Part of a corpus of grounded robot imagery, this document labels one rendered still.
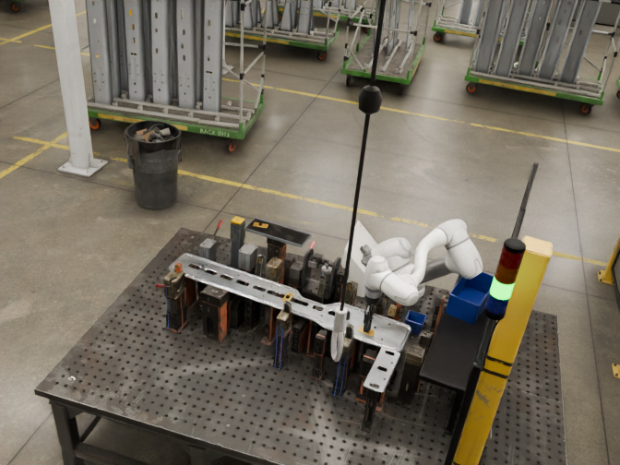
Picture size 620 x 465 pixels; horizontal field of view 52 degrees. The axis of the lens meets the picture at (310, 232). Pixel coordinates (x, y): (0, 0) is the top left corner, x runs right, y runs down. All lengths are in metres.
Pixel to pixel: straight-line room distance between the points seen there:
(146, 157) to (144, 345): 2.54
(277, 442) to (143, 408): 0.68
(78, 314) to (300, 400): 2.20
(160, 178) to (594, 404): 3.96
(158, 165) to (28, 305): 1.67
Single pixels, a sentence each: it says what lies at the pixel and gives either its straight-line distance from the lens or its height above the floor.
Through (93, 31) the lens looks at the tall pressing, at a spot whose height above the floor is 1.11.
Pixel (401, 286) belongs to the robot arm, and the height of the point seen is 1.41.
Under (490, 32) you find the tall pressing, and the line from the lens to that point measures 9.95.
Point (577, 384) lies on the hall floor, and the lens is 4.90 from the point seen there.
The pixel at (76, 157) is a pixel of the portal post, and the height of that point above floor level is 0.14.
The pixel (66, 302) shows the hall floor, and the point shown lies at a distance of 5.08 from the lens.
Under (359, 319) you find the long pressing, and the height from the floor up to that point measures 1.00.
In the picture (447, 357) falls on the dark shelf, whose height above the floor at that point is 1.03.
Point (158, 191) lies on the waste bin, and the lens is 5.96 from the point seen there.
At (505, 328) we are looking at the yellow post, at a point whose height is 1.65.
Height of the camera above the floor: 3.13
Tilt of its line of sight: 33 degrees down
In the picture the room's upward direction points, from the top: 5 degrees clockwise
